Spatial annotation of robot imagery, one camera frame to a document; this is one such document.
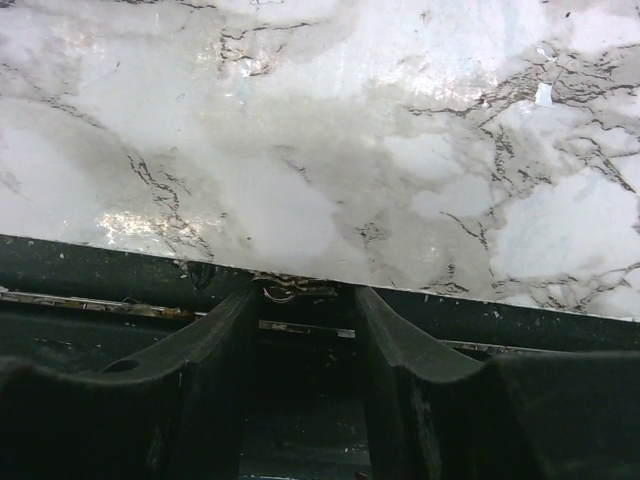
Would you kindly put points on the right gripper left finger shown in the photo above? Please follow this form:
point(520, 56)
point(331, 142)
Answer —
point(175, 410)

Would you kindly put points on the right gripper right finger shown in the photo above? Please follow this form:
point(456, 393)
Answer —
point(434, 413)

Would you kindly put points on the black mounting rail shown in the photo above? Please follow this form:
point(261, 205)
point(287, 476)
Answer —
point(78, 309)

